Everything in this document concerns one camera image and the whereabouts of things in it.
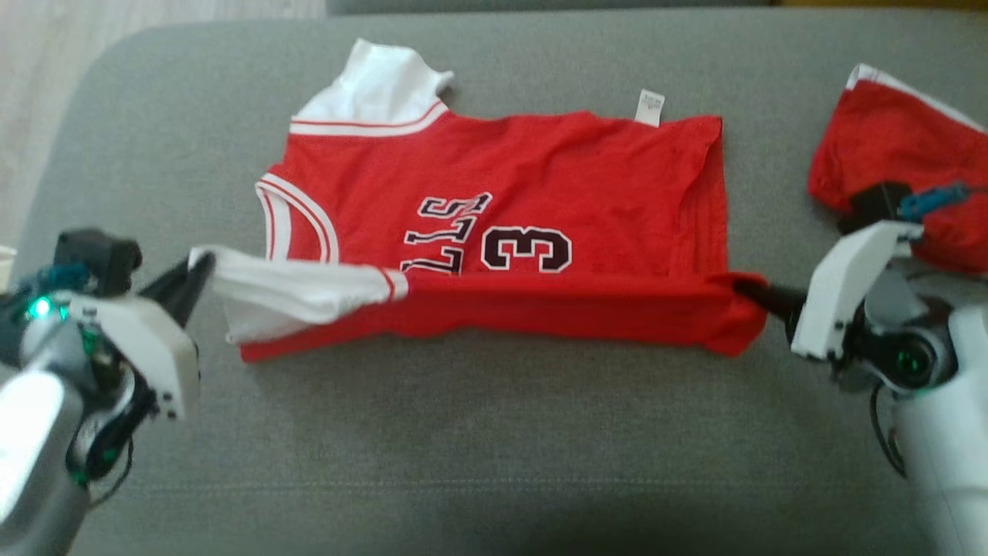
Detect grey sofa seat cushion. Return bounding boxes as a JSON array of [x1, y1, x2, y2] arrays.
[[8, 6, 988, 556]]

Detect grey sofa back cushion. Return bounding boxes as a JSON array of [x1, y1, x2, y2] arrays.
[[324, 0, 775, 18]]

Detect red basketball jersey white sleeves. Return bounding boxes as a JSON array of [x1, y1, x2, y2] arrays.
[[188, 38, 770, 365]]

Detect yellow pillow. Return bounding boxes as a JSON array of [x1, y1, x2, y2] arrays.
[[774, 0, 988, 12]]

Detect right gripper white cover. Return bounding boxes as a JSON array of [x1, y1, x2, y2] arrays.
[[732, 222, 958, 395]]

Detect red shorts white stripe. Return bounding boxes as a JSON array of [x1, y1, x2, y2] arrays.
[[806, 63, 988, 276]]

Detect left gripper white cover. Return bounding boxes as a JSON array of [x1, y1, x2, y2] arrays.
[[0, 253, 215, 483]]

